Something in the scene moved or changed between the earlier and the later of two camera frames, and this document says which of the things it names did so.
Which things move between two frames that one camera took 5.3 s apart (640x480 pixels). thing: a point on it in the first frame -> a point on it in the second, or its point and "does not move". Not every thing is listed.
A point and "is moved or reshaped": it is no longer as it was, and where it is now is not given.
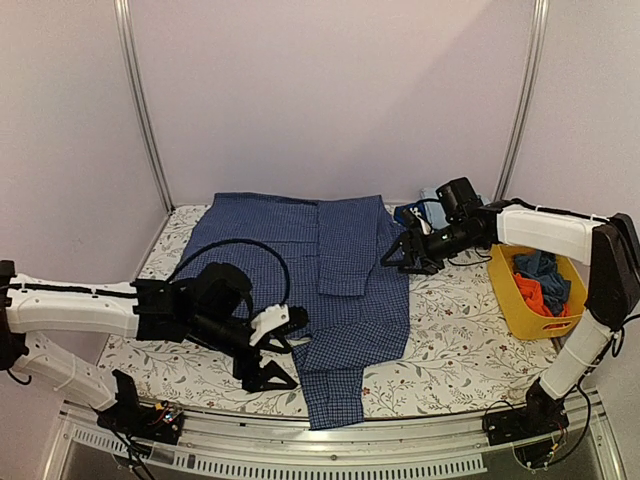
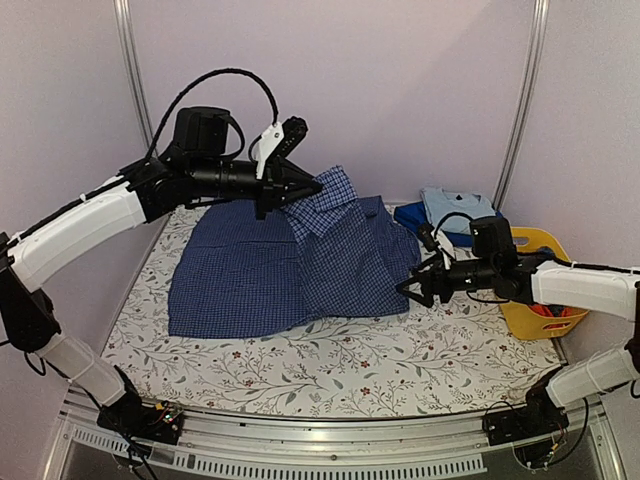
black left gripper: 256,380 -> 271,185
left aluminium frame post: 123,12 does not move
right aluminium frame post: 526,103 does not move
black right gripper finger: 420,265 -> 426,300
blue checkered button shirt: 342,265 is moved or reshaped
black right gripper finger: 402,254 -> 421,275
